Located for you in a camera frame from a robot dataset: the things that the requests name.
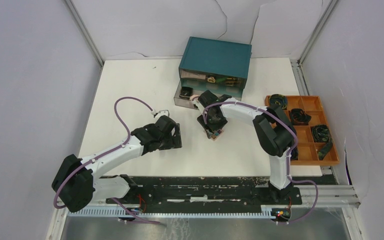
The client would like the colourful eyeshadow palette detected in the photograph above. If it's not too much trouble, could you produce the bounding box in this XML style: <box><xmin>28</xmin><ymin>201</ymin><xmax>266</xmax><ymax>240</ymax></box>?
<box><xmin>209</xmin><ymin>129</ymin><xmax>224</xmax><ymax>141</ymax></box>

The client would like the black square compact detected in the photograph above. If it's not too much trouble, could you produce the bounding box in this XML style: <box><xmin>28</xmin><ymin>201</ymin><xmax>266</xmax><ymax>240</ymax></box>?
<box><xmin>179</xmin><ymin>86</ymin><xmax>194</xmax><ymax>100</ymax></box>

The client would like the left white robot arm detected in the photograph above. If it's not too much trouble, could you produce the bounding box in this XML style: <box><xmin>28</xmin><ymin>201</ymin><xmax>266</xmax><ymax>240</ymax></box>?
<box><xmin>51</xmin><ymin>115</ymin><xmax>182</xmax><ymax>213</ymax></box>

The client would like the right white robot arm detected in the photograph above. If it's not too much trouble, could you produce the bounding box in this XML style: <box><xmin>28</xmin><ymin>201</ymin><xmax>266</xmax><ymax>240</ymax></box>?
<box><xmin>189</xmin><ymin>90</ymin><xmax>298</xmax><ymax>204</ymax></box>

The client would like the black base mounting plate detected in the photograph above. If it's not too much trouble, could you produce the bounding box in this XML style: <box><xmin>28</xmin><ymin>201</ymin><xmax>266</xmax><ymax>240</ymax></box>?
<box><xmin>118</xmin><ymin>176</ymin><xmax>303</xmax><ymax>214</ymax></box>

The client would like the teal drawer cabinet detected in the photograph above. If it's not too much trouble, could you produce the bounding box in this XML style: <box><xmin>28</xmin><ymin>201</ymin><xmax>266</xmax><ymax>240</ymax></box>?
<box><xmin>178</xmin><ymin>36</ymin><xmax>252</xmax><ymax>80</ymax></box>

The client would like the wooden compartment tray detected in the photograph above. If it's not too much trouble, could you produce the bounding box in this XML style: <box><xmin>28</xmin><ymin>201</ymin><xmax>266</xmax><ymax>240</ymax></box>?
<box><xmin>264</xmin><ymin>95</ymin><xmax>340</xmax><ymax>166</ymax></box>

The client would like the rolled dark green tie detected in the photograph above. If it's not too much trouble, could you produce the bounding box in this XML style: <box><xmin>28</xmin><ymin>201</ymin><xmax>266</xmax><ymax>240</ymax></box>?
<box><xmin>311</xmin><ymin>124</ymin><xmax>333</xmax><ymax>161</ymax></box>

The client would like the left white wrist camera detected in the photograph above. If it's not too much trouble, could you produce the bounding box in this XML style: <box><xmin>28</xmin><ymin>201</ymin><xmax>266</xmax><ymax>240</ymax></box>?
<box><xmin>151</xmin><ymin>109</ymin><xmax>170</xmax><ymax>120</ymax></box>

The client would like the white slotted cable duct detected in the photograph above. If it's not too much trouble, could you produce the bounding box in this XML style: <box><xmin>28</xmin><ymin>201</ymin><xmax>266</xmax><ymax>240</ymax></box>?
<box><xmin>66</xmin><ymin>205</ymin><xmax>277</xmax><ymax>220</ymax></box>

